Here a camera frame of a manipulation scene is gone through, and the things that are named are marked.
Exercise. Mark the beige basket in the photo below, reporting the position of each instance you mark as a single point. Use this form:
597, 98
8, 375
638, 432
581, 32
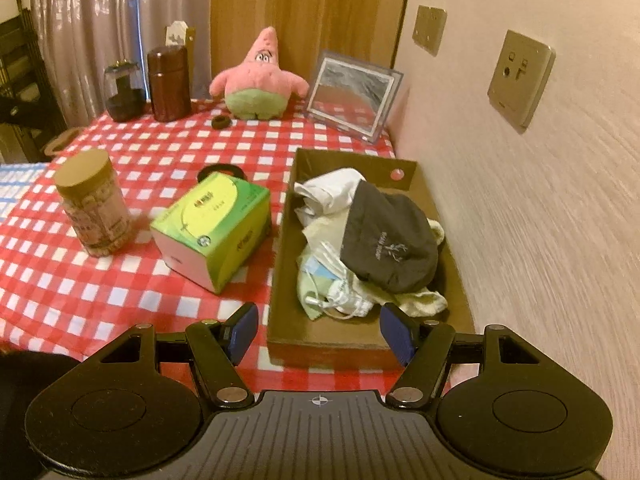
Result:
55, 146

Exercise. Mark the clear picture frame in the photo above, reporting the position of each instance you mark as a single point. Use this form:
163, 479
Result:
350, 95

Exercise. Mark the black folding chair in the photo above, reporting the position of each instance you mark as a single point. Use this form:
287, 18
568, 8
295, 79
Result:
25, 85

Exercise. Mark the beige curtain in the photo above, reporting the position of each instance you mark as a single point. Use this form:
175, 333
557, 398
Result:
100, 25

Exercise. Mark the dark grey cloth pouch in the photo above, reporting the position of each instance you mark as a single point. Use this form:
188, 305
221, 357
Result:
390, 240

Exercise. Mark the white house-shaped holder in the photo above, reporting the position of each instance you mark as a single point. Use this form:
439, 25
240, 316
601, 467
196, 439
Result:
179, 35

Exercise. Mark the beige wall switch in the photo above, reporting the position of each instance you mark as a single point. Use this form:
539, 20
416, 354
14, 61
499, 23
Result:
429, 29

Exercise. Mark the brown cylindrical canister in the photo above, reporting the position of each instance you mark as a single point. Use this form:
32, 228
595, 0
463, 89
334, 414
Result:
169, 85

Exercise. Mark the brown cardboard box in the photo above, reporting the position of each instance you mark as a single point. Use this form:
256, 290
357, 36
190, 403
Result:
285, 270

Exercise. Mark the blue face mask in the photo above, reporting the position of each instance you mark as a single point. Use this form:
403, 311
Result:
320, 270

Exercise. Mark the glass jar black lid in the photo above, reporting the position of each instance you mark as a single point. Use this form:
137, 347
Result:
124, 95

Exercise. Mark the white cloth bag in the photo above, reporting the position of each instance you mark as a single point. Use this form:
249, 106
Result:
325, 190

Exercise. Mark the red checkered tablecloth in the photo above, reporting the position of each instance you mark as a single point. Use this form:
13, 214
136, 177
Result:
150, 150

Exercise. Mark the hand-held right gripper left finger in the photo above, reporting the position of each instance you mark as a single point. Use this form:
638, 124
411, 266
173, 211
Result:
242, 332

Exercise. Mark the clear nut jar gold lid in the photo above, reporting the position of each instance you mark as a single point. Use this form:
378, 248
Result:
95, 200

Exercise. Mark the green tissue pack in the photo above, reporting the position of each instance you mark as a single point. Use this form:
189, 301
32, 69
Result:
215, 220

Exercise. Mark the beige wall socket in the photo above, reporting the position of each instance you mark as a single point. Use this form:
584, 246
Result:
520, 80

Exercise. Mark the pink starfish plush toy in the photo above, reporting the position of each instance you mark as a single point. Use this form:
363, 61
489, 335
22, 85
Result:
257, 85

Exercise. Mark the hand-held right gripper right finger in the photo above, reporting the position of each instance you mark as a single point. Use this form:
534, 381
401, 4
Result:
395, 335

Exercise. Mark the cream cloth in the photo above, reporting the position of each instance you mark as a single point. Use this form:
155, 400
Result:
425, 302

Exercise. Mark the blue checkered cloth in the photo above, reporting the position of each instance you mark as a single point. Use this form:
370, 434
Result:
20, 185

